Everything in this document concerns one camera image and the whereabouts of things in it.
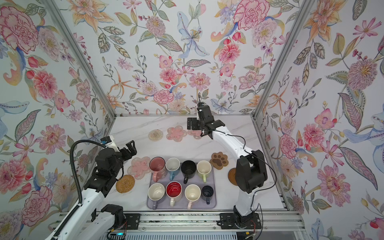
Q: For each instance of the white mug blue handle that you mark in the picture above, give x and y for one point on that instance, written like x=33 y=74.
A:
x=173 y=167

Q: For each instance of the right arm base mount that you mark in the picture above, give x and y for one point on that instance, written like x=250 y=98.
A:
x=235 y=221

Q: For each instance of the round wooden coaster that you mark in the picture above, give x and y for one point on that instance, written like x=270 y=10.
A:
x=232 y=176

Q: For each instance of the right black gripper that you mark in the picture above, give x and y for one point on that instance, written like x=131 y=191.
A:
x=195 y=121

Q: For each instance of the white mug green handle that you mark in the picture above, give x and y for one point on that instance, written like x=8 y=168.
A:
x=204 y=169

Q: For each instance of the white mug grey handle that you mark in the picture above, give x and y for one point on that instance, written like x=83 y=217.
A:
x=155 y=194

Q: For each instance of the pink flower coaster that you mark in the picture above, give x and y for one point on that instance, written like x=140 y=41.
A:
x=139 y=167
x=196 y=134
x=176 y=133

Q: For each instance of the red interior white mug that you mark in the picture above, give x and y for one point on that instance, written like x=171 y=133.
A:
x=174 y=191

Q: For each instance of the cream mug pink handle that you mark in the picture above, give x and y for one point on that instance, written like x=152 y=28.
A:
x=192 y=194

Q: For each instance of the brown paw print coaster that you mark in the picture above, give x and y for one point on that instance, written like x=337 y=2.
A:
x=219 y=160

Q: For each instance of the grey rectangular tray mat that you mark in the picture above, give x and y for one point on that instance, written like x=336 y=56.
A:
x=182 y=204

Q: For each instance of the round woven cork coaster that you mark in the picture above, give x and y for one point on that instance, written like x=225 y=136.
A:
x=125 y=184

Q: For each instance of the round beige patterned coaster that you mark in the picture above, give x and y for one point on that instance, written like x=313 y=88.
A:
x=155 y=135

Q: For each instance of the black mug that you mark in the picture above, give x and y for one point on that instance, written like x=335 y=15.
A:
x=188 y=169

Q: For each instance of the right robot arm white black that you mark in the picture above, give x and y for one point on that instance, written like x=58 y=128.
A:
x=251 y=167

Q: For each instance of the aluminium front rail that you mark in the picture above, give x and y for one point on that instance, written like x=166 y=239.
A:
x=273 y=221

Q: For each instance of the small dark navy mug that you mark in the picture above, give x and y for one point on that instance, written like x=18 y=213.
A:
x=207 y=194

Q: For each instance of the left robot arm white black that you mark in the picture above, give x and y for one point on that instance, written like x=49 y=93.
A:
x=90 y=196

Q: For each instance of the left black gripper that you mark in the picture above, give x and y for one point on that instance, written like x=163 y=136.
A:
x=133 y=151

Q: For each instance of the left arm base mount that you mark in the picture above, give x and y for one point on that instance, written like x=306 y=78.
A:
x=121 y=219

